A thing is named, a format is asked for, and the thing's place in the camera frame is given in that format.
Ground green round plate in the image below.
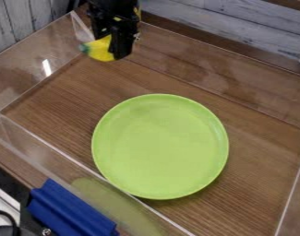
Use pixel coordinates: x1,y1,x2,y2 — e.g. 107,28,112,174
91,94,229,200

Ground black cable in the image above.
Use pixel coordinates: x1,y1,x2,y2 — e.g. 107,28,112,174
0,209,24,236

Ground yellow toy banana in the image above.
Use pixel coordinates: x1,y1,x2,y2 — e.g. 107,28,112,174
79,35,115,62

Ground blue plastic clamp block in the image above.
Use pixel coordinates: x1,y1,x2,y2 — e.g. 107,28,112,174
25,179,119,236

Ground yellow labelled tin can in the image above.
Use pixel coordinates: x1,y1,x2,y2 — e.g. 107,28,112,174
134,7,140,20

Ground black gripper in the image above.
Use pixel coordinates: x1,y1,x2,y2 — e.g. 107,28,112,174
87,0,139,60

